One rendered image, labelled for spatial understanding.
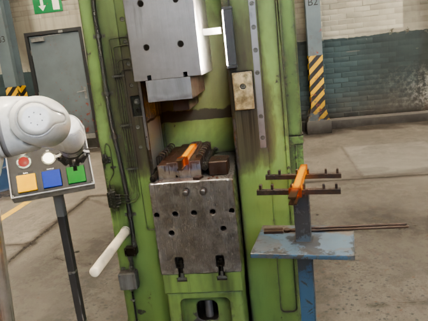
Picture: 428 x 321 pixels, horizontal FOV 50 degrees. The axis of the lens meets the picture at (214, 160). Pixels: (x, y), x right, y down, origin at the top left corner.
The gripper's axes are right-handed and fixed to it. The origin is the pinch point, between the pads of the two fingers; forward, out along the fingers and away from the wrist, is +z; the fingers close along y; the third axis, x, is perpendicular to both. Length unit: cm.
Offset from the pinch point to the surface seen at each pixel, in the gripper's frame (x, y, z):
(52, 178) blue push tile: 0.0, -9.7, 12.5
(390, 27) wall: 261, 510, 355
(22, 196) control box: -5.4, -22.4, 13.3
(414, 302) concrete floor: -95, 164, 50
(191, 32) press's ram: 42, 56, -21
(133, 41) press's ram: 47, 33, -11
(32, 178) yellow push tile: 1.5, -17.6, 12.4
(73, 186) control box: -5.2, -1.9, 13.3
